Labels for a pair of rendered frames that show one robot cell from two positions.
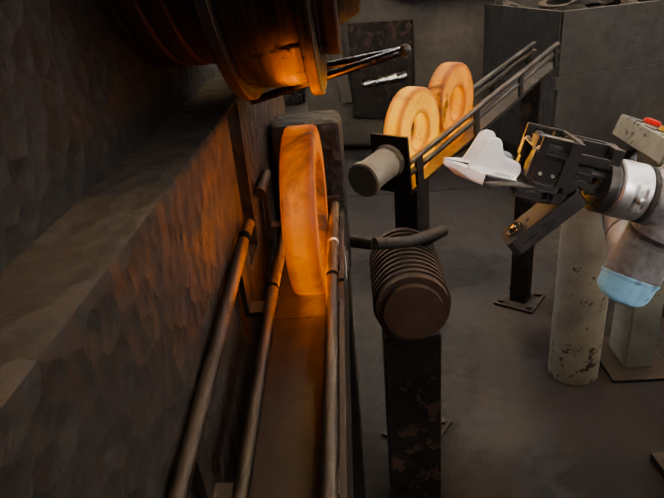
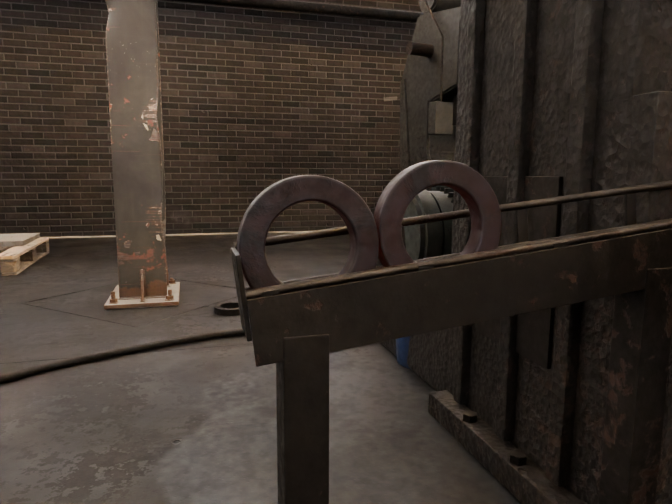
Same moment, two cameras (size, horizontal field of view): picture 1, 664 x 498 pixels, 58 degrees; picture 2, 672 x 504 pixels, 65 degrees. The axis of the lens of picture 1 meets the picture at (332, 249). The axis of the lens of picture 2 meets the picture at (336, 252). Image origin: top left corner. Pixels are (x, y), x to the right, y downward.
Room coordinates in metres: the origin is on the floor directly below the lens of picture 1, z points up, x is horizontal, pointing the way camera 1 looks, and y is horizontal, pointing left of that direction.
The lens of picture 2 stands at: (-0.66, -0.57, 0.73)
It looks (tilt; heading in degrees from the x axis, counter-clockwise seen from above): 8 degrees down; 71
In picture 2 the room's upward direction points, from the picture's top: straight up
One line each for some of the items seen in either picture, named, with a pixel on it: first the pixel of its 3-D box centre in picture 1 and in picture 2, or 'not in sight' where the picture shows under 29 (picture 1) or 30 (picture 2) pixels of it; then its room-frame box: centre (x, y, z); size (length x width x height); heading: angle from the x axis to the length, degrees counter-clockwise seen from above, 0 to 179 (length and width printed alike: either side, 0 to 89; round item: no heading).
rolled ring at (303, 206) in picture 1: (306, 210); not in sight; (0.61, 0.02, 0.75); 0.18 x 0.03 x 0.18; 176
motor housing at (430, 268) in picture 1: (409, 372); not in sight; (0.93, -0.13, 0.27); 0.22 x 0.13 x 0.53; 177
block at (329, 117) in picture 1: (310, 195); not in sight; (0.85, 0.02, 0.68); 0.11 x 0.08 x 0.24; 87
